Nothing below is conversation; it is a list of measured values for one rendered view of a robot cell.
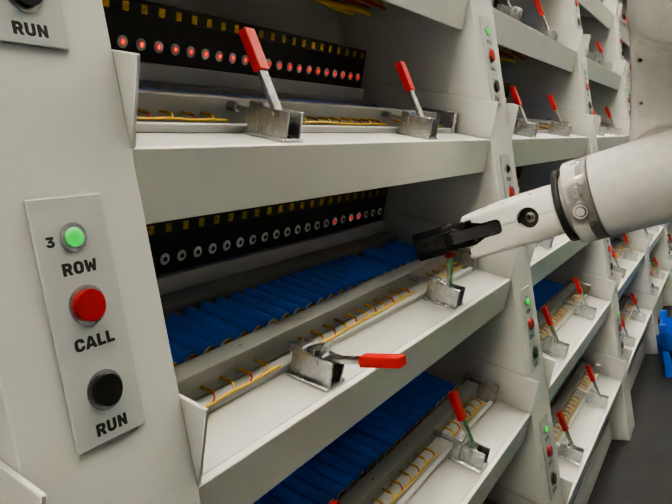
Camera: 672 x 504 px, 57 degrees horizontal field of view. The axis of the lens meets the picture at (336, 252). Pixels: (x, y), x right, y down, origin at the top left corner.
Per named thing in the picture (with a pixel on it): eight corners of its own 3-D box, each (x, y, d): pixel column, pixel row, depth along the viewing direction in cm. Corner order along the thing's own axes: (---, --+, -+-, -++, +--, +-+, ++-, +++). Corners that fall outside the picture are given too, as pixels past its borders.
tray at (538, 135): (583, 156, 143) (599, 96, 139) (504, 168, 93) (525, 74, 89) (500, 141, 153) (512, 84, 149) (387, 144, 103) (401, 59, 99)
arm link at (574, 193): (603, 243, 57) (571, 251, 59) (617, 230, 64) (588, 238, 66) (577, 157, 57) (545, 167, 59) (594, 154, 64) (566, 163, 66)
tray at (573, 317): (606, 318, 146) (621, 264, 143) (540, 415, 96) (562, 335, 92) (522, 293, 156) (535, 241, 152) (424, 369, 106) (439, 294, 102)
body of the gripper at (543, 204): (578, 245, 58) (469, 271, 64) (597, 230, 66) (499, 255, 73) (555, 169, 58) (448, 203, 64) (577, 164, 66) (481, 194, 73)
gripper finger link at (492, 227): (463, 243, 61) (442, 247, 66) (530, 222, 63) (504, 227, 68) (460, 231, 61) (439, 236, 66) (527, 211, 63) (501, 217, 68)
